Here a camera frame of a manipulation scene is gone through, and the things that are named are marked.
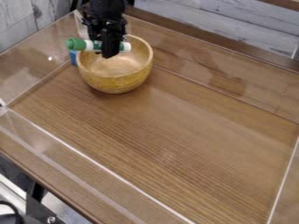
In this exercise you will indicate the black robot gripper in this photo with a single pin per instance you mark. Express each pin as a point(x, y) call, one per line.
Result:
point(103, 18)

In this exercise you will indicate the green Expo marker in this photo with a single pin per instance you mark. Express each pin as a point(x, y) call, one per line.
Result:
point(78, 44)

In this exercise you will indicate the blue block behind bowl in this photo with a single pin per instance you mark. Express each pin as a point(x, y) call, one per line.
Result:
point(73, 57)

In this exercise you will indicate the brown wooden bowl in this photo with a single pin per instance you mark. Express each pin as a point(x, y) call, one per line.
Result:
point(122, 73)

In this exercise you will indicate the clear acrylic tray walls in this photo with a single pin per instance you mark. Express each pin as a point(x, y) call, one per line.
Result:
point(196, 149)

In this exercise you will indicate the black table leg bracket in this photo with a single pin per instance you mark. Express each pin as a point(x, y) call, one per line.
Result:
point(37, 209)

